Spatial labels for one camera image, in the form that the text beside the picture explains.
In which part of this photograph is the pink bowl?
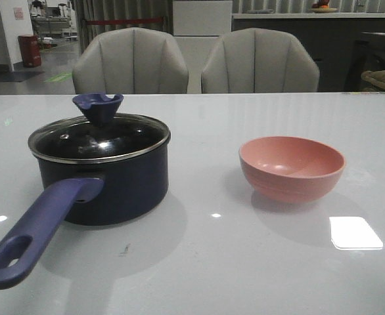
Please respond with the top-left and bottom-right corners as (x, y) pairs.
(239, 136), (346, 203)

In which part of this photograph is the red trash bin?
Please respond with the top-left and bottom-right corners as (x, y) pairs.
(18, 35), (41, 68)

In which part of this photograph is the grey upholstered chair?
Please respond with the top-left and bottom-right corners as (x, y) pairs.
(201, 28), (320, 94)
(72, 28), (189, 95)

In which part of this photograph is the dark blue saucepan purple handle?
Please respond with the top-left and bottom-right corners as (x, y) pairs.
(0, 114), (171, 291)

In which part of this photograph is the right grey upholstered chair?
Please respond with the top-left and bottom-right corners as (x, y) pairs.
(201, 28), (320, 94)

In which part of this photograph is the glass lid blue knob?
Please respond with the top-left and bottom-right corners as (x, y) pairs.
(28, 93), (170, 165)

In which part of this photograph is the white cabinet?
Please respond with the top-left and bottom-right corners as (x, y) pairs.
(172, 1), (233, 94)

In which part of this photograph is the dark washing machine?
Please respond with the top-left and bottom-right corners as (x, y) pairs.
(344, 32), (385, 92)

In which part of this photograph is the dark grey counter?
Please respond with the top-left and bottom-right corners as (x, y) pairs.
(232, 12), (385, 92)

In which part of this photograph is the fruit plate on counter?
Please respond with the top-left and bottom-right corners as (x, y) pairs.
(311, 0), (338, 13)

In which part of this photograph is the left grey upholstered chair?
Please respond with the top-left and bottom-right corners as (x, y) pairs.
(72, 28), (189, 95)

